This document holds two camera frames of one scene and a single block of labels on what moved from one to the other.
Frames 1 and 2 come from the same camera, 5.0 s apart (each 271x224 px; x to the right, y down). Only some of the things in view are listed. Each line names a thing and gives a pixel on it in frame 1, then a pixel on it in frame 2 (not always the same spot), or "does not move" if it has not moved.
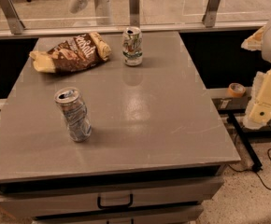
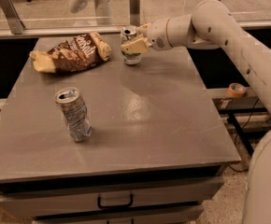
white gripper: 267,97 -> 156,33
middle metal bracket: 135,7 does not move
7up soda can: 133,47 does not move
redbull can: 71,105 does not move
